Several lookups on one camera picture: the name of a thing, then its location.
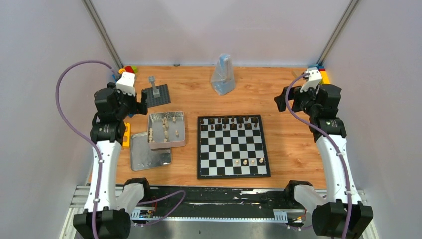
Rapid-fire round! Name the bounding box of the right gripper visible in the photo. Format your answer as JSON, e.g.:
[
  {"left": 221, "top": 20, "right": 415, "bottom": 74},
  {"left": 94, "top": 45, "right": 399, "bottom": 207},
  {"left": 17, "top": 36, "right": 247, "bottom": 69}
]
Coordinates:
[{"left": 274, "top": 82, "right": 319, "bottom": 117}]

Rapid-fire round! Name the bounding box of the black white chessboard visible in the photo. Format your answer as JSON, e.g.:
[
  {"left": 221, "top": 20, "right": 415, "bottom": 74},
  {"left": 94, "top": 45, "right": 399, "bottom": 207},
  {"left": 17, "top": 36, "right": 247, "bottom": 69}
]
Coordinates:
[{"left": 197, "top": 115, "right": 271, "bottom": 179}]

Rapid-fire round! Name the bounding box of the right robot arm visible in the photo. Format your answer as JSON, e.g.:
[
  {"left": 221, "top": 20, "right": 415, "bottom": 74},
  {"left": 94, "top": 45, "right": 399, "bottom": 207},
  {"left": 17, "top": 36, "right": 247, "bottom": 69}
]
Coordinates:
[{"left": 274, "top": 84, "right": 373, "bottom": 239}]

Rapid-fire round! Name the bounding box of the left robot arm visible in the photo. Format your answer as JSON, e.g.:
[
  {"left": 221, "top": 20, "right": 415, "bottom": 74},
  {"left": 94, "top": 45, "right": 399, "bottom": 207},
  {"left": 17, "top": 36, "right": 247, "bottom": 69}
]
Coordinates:
[{"left": 73, "top": 83, "right": 152, "bottom": 239}]

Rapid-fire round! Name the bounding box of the yellow lego brick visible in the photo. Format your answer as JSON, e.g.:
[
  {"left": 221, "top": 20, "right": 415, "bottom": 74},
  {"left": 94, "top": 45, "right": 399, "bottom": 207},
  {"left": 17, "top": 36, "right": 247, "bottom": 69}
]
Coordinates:
[{"left": 320, "top": 70, "right": 331, "bottom": 84}]

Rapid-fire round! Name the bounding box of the small wooden block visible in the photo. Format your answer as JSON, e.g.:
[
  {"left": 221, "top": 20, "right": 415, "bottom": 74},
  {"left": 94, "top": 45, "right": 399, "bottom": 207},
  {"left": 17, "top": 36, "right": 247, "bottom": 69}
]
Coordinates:
[{"left": 291, "top": 70, "right": 301, "bottom": 78}]

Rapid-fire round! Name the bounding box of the dark grey lego baseplate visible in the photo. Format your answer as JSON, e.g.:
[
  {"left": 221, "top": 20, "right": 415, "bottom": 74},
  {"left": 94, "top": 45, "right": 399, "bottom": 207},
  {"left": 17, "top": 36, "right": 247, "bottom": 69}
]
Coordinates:
[{"left": 142, "top": 84, "right": 171, "bottom": 108}]

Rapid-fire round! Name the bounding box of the red round toy block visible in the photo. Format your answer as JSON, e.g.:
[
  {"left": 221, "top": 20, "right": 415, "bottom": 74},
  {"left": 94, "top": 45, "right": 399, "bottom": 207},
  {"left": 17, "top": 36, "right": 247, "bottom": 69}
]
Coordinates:
[{"left": 124, "top": 66, "right": 135, "bottom": 73}]

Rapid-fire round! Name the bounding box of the pink metal tin box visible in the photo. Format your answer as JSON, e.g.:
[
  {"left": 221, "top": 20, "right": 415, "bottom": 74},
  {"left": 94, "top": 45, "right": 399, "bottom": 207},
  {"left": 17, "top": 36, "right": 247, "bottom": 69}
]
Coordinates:
[{"left": 147, "top": 111, "right": 186, "bottom": 150}]

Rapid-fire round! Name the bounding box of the metal tin lid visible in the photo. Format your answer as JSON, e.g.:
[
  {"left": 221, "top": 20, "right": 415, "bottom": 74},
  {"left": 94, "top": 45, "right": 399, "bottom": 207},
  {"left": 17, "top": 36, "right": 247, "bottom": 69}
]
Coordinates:
[{"left": 130, "top": 132, "right": 172, "bottom": 171}]

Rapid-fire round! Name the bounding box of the plastic bag with blue item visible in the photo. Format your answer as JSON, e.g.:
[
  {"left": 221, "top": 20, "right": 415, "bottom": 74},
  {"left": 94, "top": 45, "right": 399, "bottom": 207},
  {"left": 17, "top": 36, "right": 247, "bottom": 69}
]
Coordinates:
[{"left": 210, "top": 54, "right": 235, "bottom": 96}]

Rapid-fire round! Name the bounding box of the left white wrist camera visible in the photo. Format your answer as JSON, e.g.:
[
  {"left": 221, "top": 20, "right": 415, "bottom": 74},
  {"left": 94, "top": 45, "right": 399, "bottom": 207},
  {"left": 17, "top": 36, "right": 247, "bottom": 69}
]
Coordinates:
[{"left": 116, "top": 72, "right": 136, "bottom": 96}]

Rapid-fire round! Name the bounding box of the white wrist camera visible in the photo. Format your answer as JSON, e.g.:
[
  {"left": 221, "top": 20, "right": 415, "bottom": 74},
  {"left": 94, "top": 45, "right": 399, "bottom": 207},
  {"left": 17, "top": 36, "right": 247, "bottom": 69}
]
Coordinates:
[
  {"left": 116, "top": 72, "right": 136, "bottom": 96},
  {"left": 300, "top": 67, "right": 323, "bottom": 92}
]

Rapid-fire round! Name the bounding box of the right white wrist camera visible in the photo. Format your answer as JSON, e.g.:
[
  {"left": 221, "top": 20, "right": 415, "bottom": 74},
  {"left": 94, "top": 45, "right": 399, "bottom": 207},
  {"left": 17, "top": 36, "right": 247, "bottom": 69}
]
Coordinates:
[{"left": 300, "top": 67, "right": 323, "bottom": 92}]

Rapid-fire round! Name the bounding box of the yellow triangular toy frame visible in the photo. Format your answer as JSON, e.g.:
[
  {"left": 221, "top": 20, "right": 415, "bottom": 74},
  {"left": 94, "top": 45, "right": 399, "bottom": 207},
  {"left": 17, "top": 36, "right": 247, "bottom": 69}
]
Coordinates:
[{"left": 122, "top": 123, "right": 131, "bottom": 148}]

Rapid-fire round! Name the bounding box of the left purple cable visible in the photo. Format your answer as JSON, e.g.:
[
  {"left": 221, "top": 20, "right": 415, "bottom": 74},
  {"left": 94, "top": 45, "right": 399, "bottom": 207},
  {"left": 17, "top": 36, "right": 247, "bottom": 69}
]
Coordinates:
[{"left": 55, "top": 60, "right": 119, "bottom": 239}]

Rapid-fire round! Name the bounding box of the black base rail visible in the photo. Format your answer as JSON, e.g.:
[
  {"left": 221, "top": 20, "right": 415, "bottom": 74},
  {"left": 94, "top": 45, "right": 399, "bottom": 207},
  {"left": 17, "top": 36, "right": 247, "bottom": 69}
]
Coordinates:
[{"left": 131, "top": 186, "right": 311, "bottom": 223}]

